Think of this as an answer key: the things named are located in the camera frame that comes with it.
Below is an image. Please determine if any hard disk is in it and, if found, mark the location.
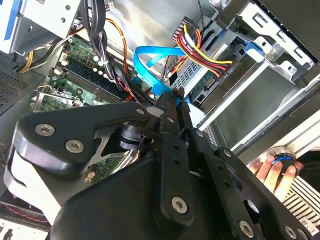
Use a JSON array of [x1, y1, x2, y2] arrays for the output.
[[169, 24, 266, 113]]

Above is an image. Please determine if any round black tool blue ring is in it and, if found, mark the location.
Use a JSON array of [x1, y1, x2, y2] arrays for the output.
[[271, 153, 298, 176]]

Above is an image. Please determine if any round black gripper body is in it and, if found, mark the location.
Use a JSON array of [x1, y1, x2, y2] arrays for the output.
[[49, 124, 234, 240]]

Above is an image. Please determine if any person's left hand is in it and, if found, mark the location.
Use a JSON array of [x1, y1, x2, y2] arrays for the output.
[[255, 154, 305, 204]]

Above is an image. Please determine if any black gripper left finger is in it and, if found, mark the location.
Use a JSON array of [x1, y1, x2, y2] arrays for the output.
[[3, 92, 196, 227]]

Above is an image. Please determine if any red yellow black power wire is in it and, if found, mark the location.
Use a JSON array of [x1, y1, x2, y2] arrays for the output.
[[171, 16, 239, 85]]

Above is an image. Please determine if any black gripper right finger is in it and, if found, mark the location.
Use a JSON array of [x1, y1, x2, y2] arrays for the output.
[[178, 88, 311, 240]]

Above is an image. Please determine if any blue data wire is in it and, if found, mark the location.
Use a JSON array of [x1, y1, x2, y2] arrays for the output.
[[133, 45, 200, 112]]

